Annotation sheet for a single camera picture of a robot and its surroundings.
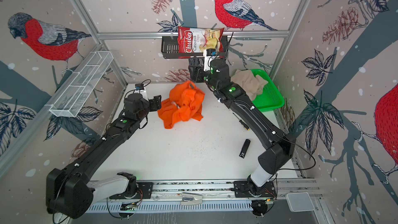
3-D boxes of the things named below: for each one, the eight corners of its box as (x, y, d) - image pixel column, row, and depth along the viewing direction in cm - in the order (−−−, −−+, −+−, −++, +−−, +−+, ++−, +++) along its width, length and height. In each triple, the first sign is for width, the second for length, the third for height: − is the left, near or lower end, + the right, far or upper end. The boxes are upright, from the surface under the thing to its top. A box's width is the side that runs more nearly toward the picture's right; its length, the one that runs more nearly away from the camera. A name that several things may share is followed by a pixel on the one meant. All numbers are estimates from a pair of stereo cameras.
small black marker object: (238, 155, 86) (240, 153, 83) (244, 141, 92) (246, 138, 89) (243, 158, 85) (245, 155, 82) (249, 143, 91) (251, 140, 88)
